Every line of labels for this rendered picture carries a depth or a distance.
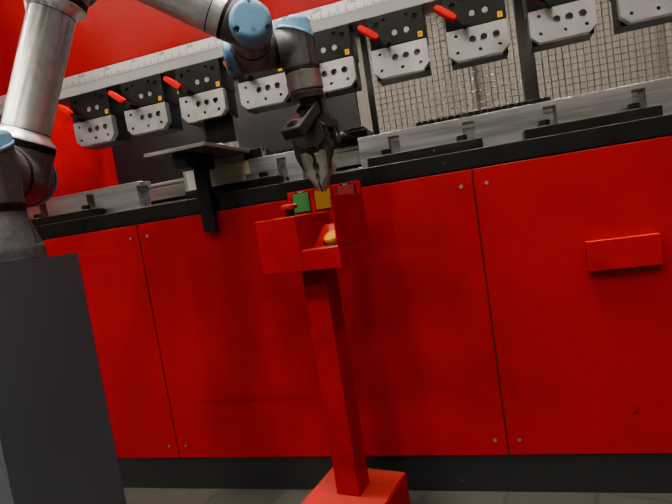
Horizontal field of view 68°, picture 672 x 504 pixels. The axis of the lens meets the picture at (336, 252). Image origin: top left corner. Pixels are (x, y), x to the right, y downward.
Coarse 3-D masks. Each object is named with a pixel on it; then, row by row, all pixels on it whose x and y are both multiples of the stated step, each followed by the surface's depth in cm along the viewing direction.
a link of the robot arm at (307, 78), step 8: (296, 72) 104; (304, 72) 104; (312, 72) 104; (320, 72) 107; (288, 80) 106; (296, 80) 104; (304, 80) 104; (312, 80) 104; (320, 80) 106; (288, 88) 107; (296, 88) 105; (304, 88) 104; (312, 88) 105; (320, 88) 107
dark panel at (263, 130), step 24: (336, 96) 194; (240, 120) 206; (264, 120) 203; (360, 120) 194; (120, 144) 223; (144, 144) 219; (168, 144) 216; (240, 144) 207; (264, 144) 204; (288, 144) 202; (120, 168) 224; (144, 168) 221; (168, 168) 218
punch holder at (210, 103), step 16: (208, 64) 149; (176, 80) 152; (192, 80) 151; (208, 80) 149; (224, 80) 150; (192, 96) 151; (208, 96) 150; (224, 96) 149; (192, 112) 152; (208, 112) 150; (224, 112) 150
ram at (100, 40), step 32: (0, 0) 166; (128, 0) 154; (288, 0) 140; (320, 0) 138; (416, 0) 131; (0, 32) 168; (96, 32) 158; (128, 32) 155; (160, 32) 152; (192, 32) 149; (0, 64) 169; (96, 64) 159; (160, 64) 153; (192, 64) 150; (64, 96) 164
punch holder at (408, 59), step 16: (384, 16) 134; (400, 16) 132; (416, 16) 132; (384, 32) 134; (400, 32) 133; (416, 32) 132; (384, 48) 134; (400, 48) 133; (416, 48) 132; (384, 64) 135; (400, 64) 134; (416, 64) 133; (384, 80) 138; (400, 80) 140
